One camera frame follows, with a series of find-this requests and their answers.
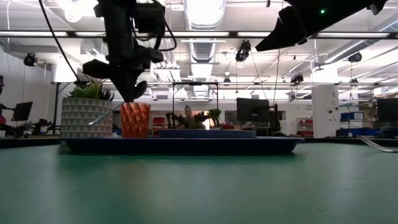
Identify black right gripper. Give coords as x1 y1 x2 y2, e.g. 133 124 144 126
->
255 0 352 52

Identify person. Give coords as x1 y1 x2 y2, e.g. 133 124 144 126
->
175 105 206 130

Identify blue storage bin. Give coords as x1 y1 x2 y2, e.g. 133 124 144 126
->
340 111 364 121

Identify fork with orange handle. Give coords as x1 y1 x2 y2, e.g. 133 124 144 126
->
356 135 398 153

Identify succulent in triangle-patterned pot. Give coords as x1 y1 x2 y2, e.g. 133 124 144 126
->
60 77 115 139

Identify black overhead frame beam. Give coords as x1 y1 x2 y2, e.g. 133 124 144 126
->
0 30 398 39

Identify black hanging ceiling camera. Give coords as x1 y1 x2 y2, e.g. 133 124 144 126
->
235 39 252 62

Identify light blue round plate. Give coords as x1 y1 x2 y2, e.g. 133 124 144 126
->
157 129 257 139

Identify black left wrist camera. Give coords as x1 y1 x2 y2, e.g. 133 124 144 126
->
133 1 165 35

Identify white square column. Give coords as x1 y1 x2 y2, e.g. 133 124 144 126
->
312 85 340 134

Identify dark blue plastic tray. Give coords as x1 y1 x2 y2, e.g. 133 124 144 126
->
60 136 302 156

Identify black background metal frame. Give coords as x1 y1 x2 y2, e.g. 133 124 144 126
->
172 82 220 110

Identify green table mat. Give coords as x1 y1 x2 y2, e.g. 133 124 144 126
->
0 142 398 224

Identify small green background plant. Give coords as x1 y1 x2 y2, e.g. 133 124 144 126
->
207 108 223 128

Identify red storage bin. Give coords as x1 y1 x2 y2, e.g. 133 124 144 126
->
297 118 314 138

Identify orange faceted plastic cup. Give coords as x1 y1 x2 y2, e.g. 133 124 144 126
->
119 101 152 139

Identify silver ventilation duct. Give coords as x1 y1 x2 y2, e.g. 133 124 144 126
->
183 0 227 63

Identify large black monitor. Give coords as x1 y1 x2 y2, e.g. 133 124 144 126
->
236 98 271 124

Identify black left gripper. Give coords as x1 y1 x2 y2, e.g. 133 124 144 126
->
82 30 165 103

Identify black cable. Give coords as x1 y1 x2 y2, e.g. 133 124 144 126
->
38 0 82 85

